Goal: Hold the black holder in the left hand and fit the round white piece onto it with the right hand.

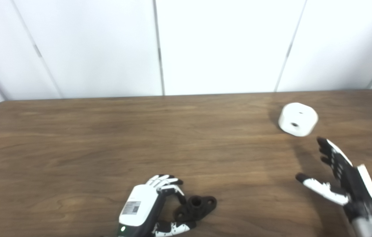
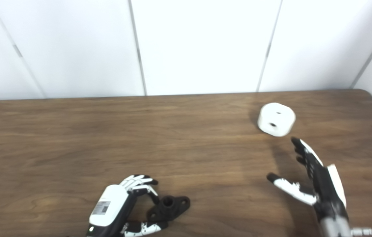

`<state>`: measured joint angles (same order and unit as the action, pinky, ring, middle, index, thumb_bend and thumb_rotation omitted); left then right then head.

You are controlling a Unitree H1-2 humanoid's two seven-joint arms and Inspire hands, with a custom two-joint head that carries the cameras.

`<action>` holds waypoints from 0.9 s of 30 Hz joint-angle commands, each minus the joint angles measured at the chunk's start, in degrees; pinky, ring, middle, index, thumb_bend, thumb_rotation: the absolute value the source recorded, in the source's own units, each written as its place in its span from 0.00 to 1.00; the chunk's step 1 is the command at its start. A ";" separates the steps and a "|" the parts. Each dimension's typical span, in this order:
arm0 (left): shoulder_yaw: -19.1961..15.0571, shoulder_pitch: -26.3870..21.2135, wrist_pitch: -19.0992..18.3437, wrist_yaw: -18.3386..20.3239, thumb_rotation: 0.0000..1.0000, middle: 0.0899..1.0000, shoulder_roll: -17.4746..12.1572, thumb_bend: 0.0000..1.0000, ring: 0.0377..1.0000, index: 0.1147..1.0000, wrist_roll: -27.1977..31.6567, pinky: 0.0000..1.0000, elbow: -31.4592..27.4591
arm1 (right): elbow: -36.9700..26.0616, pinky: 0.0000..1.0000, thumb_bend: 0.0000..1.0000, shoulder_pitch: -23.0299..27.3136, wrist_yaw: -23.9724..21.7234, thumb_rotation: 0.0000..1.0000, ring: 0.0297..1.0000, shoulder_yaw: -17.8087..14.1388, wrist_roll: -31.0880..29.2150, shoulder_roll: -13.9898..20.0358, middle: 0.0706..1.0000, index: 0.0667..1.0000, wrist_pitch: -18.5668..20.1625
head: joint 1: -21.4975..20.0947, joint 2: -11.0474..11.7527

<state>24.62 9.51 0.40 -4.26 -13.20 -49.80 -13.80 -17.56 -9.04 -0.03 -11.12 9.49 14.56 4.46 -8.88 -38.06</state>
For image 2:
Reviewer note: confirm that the round white plastic piece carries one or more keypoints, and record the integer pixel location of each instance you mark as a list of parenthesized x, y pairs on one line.
[(276, 119)]

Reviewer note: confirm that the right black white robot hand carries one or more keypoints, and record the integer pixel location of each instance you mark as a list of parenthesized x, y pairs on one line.
[(324, 187)]

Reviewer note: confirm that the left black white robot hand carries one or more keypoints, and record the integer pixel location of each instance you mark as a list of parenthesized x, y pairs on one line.
[(110, 205)]

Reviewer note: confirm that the black flanged holder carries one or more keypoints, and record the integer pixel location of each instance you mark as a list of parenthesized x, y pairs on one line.
[(169, 207)]

